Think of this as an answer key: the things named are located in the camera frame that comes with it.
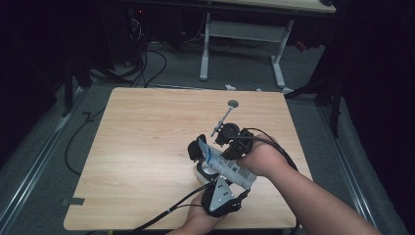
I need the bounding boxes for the black stand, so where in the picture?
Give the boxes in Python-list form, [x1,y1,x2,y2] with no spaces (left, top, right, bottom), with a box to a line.
[60,54,94,118]
[283,73,345,139]

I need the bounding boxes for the white frame wooden desk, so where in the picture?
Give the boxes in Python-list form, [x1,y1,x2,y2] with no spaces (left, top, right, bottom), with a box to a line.
[198,0,338,90]

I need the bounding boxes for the grey tape piece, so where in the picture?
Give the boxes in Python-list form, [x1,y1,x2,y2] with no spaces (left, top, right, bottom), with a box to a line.
[61,197,86,208]

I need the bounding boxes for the metal floor rail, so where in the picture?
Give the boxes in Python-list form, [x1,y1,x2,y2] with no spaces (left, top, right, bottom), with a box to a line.
[316,103,382,229]
[0,87,86,231]

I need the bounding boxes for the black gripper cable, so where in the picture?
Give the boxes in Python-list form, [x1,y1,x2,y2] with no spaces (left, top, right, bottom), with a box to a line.
[124,181,214,235]
[227,126,301,235]

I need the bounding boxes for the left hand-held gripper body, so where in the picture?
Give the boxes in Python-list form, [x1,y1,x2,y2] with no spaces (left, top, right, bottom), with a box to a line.
[200,175,244,219]

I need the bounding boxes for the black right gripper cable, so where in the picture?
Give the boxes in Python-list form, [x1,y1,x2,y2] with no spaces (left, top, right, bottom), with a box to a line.
[227,126,301,235]

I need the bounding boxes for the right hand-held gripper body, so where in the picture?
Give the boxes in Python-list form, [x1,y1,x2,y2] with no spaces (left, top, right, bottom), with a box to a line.
[209,105,255,162]

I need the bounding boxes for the person's left hand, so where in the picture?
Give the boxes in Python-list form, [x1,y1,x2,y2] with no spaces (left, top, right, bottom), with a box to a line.
[181,192,227,235]

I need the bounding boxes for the bundle of black cables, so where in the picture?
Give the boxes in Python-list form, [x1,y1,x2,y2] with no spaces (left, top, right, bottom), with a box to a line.
[127,15,168,89]

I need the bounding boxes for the glass jar with black lid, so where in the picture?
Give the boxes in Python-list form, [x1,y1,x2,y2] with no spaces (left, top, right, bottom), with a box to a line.
[187,133,223,185]

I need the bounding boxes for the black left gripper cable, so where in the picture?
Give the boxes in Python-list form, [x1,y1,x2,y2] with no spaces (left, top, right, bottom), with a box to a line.
[124,181,214,235]

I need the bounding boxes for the person's right hand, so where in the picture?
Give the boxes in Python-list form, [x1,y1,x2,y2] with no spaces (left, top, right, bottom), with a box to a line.
[236,132,291,179]

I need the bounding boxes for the black floor cable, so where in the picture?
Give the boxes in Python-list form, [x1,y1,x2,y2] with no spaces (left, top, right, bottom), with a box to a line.
[64,109,107,176]

